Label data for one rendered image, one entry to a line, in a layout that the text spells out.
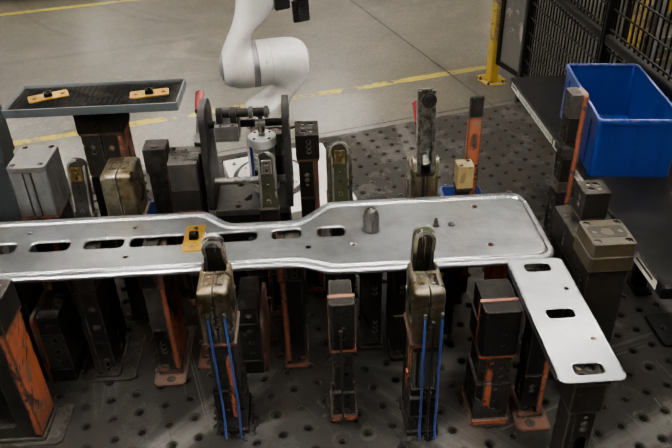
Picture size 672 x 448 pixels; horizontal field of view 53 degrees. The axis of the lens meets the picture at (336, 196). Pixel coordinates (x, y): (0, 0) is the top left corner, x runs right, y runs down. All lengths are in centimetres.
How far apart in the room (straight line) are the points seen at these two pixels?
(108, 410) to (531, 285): 84
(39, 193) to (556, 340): 101
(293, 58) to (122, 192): 59
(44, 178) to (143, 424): 52
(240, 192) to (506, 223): 58
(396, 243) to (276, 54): 68
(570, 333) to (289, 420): 56
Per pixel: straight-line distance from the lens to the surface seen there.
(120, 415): 144
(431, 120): 137
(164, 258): 128
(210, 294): 112
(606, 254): 124
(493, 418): 136
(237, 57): 173
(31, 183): 147
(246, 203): 147
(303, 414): 137
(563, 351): 110
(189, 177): 143
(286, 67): 175
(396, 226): 131
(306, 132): 140
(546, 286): 121
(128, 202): 144
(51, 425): 146
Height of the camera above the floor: 174
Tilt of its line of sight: 32 degrees down
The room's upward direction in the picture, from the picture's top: 2 degrees counter-clockwise
